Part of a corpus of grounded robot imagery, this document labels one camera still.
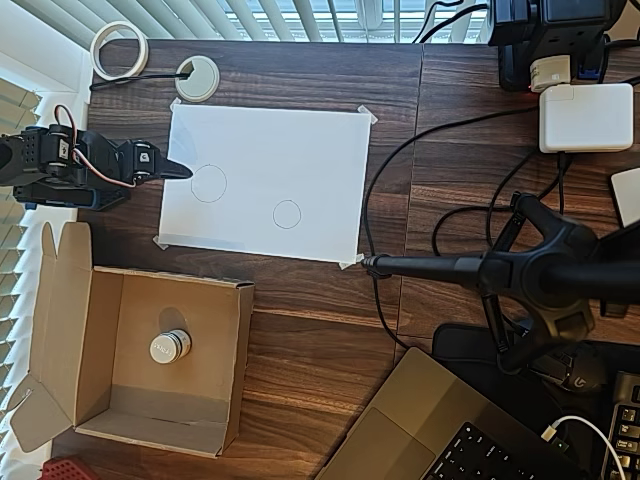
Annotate grey laptop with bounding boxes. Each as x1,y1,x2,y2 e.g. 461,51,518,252
313,346,591,480

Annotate white flat device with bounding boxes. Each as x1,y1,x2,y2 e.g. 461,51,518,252
608,167,640,229

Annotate black adapter cable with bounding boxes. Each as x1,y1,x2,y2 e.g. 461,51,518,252
432,149,569,261

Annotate white vertical window blinds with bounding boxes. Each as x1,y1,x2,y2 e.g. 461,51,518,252
0,0,496,45

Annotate small silver tin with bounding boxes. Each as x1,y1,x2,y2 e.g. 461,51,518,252
148,327,193,365

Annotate black power strip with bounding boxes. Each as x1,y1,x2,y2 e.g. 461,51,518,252
487,0,629,92

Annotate black mouse pad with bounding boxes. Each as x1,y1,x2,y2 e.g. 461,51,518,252
432,322,640,480

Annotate small white plug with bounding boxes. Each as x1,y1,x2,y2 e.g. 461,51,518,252
528,54,573,94

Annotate long black cable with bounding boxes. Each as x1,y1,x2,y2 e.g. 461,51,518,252
360,107,544,351

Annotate black tripod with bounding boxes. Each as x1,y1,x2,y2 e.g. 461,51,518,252
359,192,640,376

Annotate blue plug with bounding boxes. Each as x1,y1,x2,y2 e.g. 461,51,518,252
572,49,604,81

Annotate black keyboard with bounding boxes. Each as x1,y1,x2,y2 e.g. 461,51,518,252
602,369,640,480

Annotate thin black cable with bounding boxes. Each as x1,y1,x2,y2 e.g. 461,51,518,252
88,69,194,92

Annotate white paper sheet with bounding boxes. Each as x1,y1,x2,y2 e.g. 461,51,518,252
158,102,372,265

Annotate white power adapter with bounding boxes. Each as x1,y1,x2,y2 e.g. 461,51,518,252
538,82,635,154

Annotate black computer mouse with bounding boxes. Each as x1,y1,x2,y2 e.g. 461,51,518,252
559,344,614,394

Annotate white round desk grommet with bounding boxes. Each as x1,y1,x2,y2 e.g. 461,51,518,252
174,55,221,104

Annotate open cardboard box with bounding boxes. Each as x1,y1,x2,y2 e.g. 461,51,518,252
8,221,256,459

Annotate white charging cable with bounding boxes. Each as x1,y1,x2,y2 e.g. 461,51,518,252
544,414,629,480

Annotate cream vertical blinds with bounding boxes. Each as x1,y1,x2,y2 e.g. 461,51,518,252
0,74,86,480

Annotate masking tape roll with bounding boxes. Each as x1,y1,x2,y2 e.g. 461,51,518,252
90,21,149,81

